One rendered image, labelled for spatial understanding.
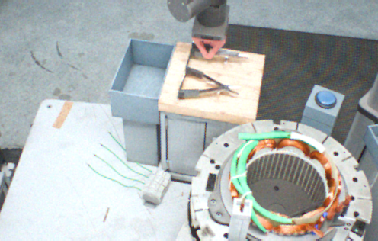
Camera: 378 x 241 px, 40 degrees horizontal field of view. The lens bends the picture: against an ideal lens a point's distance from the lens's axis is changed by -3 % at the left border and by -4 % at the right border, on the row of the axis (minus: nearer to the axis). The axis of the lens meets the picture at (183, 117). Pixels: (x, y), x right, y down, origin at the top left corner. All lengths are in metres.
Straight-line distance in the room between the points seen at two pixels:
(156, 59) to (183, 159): 0.24
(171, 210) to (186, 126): 0.23
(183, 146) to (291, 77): 1.52
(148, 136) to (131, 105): 0.14
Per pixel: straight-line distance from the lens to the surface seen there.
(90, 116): 1.46
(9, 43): 2.93
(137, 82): 1.24
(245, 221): 0.83
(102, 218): 1.27
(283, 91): 2.59
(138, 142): 1.28
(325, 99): 1.17
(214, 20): 1.06
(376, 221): 1.21
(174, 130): 1.17
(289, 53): 2.79
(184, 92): 1.07
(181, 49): 1.20
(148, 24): 2.91
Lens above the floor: 1.89
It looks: 50 degrees down
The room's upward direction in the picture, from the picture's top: 1 degrees clockwise
